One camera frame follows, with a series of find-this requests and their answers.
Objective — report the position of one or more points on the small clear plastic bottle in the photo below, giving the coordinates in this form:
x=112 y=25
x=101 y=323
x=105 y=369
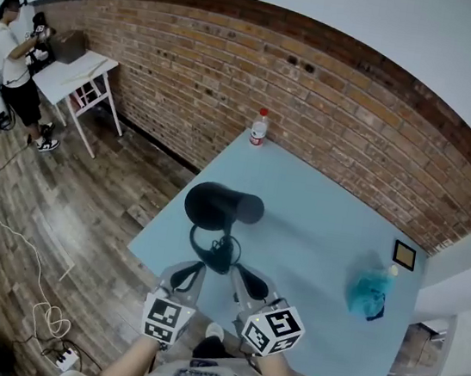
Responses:
x=393 y=270

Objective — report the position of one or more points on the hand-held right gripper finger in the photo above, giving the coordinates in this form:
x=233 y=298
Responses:
x=270 y=294
x=238 y=294

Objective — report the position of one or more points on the person's black trousers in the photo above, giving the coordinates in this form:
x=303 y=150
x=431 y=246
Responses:
x=213 y=349

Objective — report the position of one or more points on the white power strip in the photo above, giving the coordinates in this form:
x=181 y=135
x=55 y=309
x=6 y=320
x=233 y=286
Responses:
x=67 y=360

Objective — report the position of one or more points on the large white table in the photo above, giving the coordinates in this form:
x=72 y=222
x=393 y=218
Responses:
x=452 y=343

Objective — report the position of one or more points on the brown paper bag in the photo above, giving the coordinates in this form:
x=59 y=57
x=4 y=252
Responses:
x=68 y=46

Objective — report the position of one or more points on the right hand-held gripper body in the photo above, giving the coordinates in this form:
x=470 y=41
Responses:
x=274 y=329

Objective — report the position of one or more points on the dark blue pouch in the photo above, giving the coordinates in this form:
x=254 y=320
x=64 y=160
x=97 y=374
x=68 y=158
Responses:
x=375 y=313

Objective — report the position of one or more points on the small white table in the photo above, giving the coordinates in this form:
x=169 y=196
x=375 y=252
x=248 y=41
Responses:
x=69 y=72

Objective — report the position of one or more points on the person's white shoe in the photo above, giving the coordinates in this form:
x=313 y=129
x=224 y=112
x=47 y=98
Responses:
x=215 y=331

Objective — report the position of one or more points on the black framed cork board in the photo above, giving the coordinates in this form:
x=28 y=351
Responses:
x=404 y=255

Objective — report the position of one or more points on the black desk lamp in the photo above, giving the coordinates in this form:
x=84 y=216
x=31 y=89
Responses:
x=215 y=206

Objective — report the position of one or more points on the clear red-capped water bottle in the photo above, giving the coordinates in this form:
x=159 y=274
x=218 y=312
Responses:
x=258 y=131

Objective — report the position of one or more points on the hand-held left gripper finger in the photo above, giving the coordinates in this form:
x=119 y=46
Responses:
x=168 y=275
x=197 y=290

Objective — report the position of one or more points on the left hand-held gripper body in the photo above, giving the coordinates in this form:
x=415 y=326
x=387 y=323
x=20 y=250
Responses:
x=165 y=316

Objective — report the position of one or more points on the person's left forearm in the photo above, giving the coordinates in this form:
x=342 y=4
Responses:
x=130 y=363

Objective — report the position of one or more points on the blue plastic bag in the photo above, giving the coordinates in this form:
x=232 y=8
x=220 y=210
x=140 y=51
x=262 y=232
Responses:
x=367 y=288

